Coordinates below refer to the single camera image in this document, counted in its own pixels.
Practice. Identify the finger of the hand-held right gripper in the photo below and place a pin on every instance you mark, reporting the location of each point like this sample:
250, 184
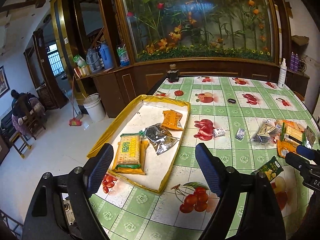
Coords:
296, 160
305, 151

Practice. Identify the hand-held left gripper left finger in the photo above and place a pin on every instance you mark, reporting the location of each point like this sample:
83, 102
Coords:
100, 166

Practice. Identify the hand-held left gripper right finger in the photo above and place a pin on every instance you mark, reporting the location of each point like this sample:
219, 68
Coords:
208, 167

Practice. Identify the orange snack packet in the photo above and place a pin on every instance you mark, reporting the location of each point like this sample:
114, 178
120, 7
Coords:
171, 120
282, 150

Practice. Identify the green chip packet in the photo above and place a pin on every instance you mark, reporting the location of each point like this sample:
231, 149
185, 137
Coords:
271, 167

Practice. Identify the silver black snack packet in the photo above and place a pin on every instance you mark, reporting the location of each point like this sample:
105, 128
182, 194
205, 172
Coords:
262, 135
160, 137

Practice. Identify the yellow-edged cardboard tray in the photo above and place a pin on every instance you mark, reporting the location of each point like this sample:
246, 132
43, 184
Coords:
150, 110

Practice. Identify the green black snack packet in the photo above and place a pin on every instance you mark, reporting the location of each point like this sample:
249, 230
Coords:
310, 137

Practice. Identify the yellow cracker packet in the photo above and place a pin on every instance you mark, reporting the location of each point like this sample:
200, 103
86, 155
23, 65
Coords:
144, 155
127, 152

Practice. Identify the small blue white candy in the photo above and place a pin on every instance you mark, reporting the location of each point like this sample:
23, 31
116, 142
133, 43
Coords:
240, 133

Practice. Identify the red broom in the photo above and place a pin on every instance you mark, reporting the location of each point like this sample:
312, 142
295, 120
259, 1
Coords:
75, 122

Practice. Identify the white plastic bucket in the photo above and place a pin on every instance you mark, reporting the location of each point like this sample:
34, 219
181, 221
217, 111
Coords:
94, 107

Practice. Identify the black round lid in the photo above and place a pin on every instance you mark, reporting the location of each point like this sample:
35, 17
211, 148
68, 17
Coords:
231, 101

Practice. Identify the white spray bottle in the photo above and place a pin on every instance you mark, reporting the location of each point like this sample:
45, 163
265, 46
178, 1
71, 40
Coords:
282, 75

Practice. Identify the red bottle cap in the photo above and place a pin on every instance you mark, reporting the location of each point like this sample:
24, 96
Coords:
179, 93

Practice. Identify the purple bottle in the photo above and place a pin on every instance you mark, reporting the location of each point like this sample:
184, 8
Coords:
297, 62
292, 61

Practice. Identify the brown wooden cabinet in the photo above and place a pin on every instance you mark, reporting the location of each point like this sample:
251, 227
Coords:
125, 80

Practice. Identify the wooden chair with clothes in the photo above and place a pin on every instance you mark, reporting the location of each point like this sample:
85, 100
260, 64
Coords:
21, 110

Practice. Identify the dark glass bottle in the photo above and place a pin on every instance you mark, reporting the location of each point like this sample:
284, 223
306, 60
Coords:
172, 75

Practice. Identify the green white bag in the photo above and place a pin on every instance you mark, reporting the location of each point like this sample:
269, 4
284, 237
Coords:
79, 61

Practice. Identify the grey thermos jug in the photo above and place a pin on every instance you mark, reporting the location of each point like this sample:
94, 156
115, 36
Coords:
93, 59

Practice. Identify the blue thermos jug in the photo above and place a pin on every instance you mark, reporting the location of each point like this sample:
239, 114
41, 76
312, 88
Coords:
106, 55

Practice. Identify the clear plastic water bottle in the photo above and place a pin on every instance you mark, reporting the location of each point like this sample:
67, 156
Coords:
123, 55

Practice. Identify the glass flower display case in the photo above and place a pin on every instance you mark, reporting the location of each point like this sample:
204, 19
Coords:
200, 17

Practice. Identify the framed wall picture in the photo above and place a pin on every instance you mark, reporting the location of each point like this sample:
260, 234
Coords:
3, 81

